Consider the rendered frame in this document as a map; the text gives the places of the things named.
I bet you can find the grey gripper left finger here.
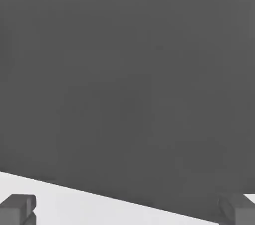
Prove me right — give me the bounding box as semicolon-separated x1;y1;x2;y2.
0;194;37;225

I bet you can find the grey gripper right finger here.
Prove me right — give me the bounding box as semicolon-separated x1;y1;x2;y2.
218;192;255;225

